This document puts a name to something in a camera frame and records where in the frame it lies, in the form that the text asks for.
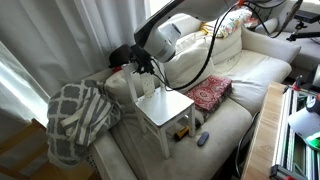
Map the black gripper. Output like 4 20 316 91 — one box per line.
129 44 154 74

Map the small white wooden chair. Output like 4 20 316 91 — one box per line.
122 63 196 159

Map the large beige back pillow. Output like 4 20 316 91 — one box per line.
164 39 210 88

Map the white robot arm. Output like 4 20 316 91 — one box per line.
132 0 245 74

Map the colourful floral pillow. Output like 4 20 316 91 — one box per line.
200 7 252 38

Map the black hat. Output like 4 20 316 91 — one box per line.
109 44 133 68

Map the red patterned cushion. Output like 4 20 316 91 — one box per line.
185 76 232 113

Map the yellow black flashlight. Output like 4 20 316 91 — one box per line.
174 126 189 141

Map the grey white patterned blanket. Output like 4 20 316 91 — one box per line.
46 80 125 168

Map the white grey curtain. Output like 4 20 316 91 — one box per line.
0 0 146 123

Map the beige fabric sofa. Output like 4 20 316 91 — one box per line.
91 26 300 180

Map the light wooden table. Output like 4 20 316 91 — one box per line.
241 82 285 180

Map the black camera on stand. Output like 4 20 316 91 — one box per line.
287 10 320 42

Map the aluminium rail frame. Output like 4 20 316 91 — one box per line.
269 88 320 180

